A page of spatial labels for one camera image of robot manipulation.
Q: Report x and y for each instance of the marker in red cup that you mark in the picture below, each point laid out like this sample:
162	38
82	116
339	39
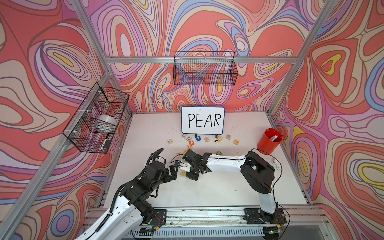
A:
274	138

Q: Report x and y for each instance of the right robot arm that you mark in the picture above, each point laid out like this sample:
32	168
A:
258	173

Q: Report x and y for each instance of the white tape roll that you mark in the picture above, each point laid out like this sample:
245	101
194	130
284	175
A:
105	124

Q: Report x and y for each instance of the back black wire basket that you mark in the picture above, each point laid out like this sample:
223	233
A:
205	68

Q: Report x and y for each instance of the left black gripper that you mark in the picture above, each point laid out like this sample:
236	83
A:
174	173

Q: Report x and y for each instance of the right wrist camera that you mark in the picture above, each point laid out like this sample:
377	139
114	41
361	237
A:
183	166

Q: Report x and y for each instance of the red cup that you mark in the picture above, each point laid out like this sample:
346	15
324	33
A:
265	146

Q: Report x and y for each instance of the left black wire basket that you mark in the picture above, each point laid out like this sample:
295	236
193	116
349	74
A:
93	128

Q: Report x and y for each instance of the aluminium front rail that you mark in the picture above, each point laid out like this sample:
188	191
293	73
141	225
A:
299	215

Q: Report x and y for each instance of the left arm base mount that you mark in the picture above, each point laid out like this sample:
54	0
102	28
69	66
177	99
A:
155	218

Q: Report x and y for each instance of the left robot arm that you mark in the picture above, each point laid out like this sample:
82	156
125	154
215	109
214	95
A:
130	207

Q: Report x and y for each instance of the black wire basket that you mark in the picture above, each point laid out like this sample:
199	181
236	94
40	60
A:
205	68
93	128

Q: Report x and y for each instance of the whiteboard with PEAR text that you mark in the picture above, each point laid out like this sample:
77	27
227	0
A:
202	120

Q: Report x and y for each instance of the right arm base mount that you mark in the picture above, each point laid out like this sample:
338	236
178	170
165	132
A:
257	216

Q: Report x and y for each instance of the white eraser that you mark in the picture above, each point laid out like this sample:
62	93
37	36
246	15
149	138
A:
276	165

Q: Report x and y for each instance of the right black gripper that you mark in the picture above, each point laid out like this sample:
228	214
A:
195	178

